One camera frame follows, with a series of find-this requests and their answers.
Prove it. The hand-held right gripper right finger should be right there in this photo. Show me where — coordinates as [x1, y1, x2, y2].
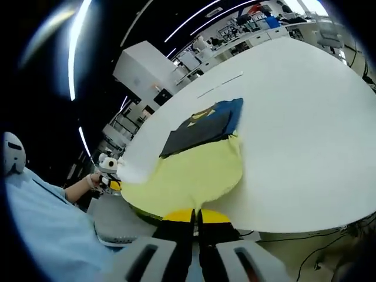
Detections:
[197, 209, 285, 282]

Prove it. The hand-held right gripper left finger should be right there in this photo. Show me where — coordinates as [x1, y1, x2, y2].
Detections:
[122, 207, 197, 282]

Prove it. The yellow blue grey garment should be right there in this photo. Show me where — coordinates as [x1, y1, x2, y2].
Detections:
[120, 97, 245, 227]

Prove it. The person's left hand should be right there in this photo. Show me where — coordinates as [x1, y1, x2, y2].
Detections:
[88, 173, 103, 189]

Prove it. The black low cabinet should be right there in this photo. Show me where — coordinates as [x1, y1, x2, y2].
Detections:
[152, 90, 173, 106]

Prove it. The white square pillar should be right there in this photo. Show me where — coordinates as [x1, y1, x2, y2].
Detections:
[112, 41, 174, 104]

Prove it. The long ceiling light strip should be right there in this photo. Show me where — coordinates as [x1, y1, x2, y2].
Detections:
[68, 0, 92, 101]

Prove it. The white flat table strip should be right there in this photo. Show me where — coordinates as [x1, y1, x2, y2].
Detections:
[196, 71, 244, 99]

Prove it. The white office desk row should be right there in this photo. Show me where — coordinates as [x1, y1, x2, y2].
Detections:
[175, 16, 324, 78]

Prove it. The grey office chair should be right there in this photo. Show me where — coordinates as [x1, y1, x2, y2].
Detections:
[316, 21, 345, 48]

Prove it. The black floor cable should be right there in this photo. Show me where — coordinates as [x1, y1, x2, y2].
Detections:
[257, 224, 376, 271]

